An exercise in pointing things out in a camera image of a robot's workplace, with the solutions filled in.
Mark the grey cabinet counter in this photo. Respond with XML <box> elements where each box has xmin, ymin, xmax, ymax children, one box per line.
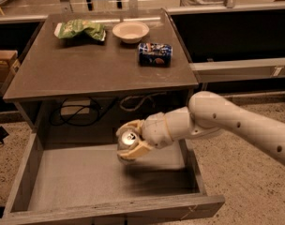
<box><xmin>4</xmin><ymin>9</ymin><xmax>198</xmax><ymax>126</ymax></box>

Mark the cardboard box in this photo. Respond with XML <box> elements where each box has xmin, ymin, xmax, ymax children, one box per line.
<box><xmin>0</xmin><ymin>50</ymin><xmax>21</xmax><ymax>83</ymax></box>

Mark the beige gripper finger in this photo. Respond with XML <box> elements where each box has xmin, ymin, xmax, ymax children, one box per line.
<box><xmin>116</xmin><ymin>119</ymin><xmax>143</xmax><ymax>136</ymax></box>
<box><xmin>117</xmin><ymin>140</ymin><xmax>153</xmax><ymax>160</ymax></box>

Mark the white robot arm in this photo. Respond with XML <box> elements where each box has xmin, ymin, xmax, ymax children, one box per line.
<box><xmin>116</xmin><ymin>91</ymin><xmax>285</xmax><ymax>165</ymax></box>

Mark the open grey wooden drawer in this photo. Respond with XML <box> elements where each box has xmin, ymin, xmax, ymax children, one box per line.
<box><xmin>0</xmin><ymin>136</ymin><xmax>225</xmax><ymax>225</ymax></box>

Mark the green chip bag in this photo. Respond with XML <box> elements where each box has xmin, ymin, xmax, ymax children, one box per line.
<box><xmin>54</xmin><ymin>19</ymin><xmax>106</xmax><ymax>41</ymax></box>

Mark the small black floor device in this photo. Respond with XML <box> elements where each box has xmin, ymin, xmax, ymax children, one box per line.
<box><xmin>0</xmin><ymin>126</ymin><xmax>9</xmax><ymax>143</ymax></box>

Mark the blue pepsi can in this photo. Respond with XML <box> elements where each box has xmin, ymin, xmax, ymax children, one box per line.
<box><xmin>138</xmin><ymin>42</ymin><xmax>173</xmax><ymax>67</ymax></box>

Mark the white bowl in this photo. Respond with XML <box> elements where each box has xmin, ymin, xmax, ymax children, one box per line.
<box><xmin>112</xmin><ymin>22</ymin><xmax>149</xmax><ymax>44</ymax></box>

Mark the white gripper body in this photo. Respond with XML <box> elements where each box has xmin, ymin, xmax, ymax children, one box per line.
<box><xmin>142</xmin><ymin>112</ymin><xmax>173</xmax><ymax>149</ymax></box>

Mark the black cable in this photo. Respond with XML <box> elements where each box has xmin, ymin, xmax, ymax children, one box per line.
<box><xmin>48</xmin><ymin>96</ymin><xmax>119</xmax><ymax>128</ymax></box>

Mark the grey side rail shelf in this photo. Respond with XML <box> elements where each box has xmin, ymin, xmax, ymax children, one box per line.
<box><xmin>189</xmin><ymin>57</ymin><xmax>285</xmax><ymax>83</ymax></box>

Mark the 7up soda can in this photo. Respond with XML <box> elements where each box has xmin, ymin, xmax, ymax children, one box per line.
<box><xmin>116</xmin><ymin>128</ymin><xmax>141</xmax><ymax>165</ymax></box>

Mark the beige rope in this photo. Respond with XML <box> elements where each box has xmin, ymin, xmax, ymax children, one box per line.
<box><xmin>118</xmin><ymin>91</ymin><xmax>168</xmax><ymax>113</ymax></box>

